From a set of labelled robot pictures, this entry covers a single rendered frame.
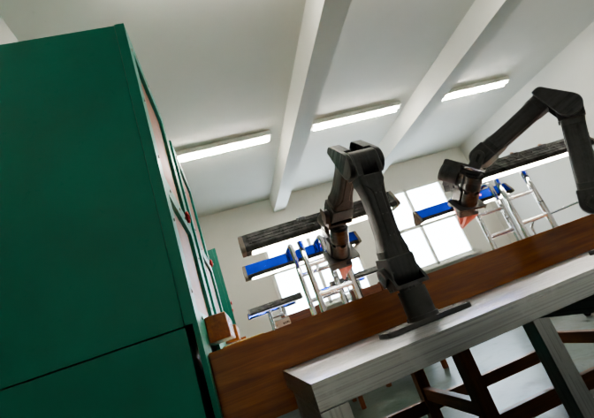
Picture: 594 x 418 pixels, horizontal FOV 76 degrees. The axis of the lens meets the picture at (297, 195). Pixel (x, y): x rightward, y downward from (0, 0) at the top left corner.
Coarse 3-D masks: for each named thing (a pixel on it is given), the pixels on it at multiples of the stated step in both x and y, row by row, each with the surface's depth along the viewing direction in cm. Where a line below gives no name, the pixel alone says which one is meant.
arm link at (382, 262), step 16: (368, 160) 87; (368, 176) 86; (368, 192) 86; (384, 192) 87; (368, 208) 87; (384, 208) 86; (384, 224) 85; (384, 240) 84; (400, 240) 85; (384, 256) 84; (400, 256) 83; (400, 272) 83; (416, 272) 84
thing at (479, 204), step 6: (462, 192) 119; (468, 192) 118; (462, 198) 119; (468, 198) 118; (474, 198) 118; (450, 204) 122; (456, 204) 121; (462, 204) 120; (468, 204) 119; (474, 204) 119; (480, 204) 121; (486, 204) 121; (456, 210) 120; (462, 210) 118; (468, 210) 119
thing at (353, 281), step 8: (304, 248) 153; (304, 256) 151; (304, 264) 151; (312, 264) 150; (312, 272) 149; (352, 272) 151; (312, 280) 148; (352, 280) 150; (328, 288) 148; (336, 288) 148; (360, 288) 150; (320, 296) 146; (360, 296) 148; (320, 304) 145
